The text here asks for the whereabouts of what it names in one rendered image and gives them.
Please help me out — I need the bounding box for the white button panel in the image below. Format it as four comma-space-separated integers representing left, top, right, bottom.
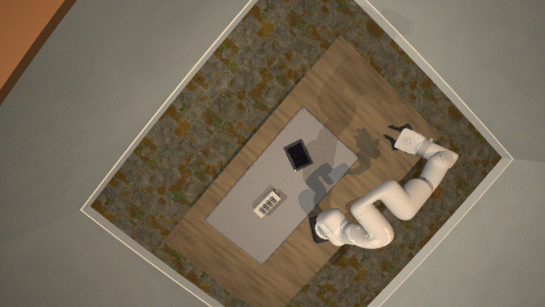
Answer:
253, 189, 281, 218

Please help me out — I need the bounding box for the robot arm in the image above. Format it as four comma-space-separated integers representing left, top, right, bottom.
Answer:
315, 138, 458, 249

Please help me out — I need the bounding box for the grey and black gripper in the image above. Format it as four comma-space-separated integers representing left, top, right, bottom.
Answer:
383, 123, 427, 156

